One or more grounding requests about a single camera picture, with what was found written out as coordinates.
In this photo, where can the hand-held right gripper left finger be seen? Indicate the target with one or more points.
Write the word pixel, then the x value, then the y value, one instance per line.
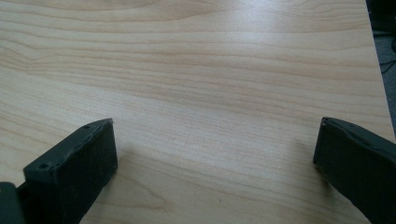
pixel 74 174

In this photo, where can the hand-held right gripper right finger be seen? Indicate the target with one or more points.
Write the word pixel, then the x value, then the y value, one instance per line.
pixel 358 161

